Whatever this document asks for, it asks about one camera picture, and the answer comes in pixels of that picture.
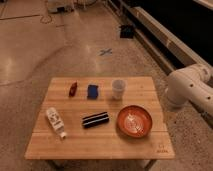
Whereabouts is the cable on floor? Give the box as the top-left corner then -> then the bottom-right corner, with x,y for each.
39,0 -> 54,25

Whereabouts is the blue sponge block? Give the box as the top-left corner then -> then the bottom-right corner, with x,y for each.
87,85 -> 98,99

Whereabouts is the white plastic bottle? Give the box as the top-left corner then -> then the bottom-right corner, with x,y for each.
46,107 -> 67,139

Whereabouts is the orange patterned bowl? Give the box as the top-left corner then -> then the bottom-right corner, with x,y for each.
116,105 -> 153,138

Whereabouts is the white equipment base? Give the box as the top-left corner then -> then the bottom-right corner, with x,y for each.
46,0 -> 74,13

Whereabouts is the translucent plastic cup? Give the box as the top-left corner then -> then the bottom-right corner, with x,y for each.
112,79 -> 126,100

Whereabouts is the small red toy car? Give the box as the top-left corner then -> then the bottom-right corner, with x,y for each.
69,82 -> 77,97

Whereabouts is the black box on floor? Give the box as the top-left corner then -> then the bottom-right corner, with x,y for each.
120,25 -> 134,38

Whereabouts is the long metal rail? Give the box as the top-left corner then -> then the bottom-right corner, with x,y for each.
106,0 -> 213,87

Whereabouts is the wooden table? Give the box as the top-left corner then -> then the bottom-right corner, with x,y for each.
25,77 -> 175,160

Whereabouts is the black white striped eraser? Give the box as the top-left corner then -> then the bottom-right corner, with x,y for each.
82,112 -> 109,129

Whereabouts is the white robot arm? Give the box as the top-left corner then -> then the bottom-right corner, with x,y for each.
165,63 -> 213,129

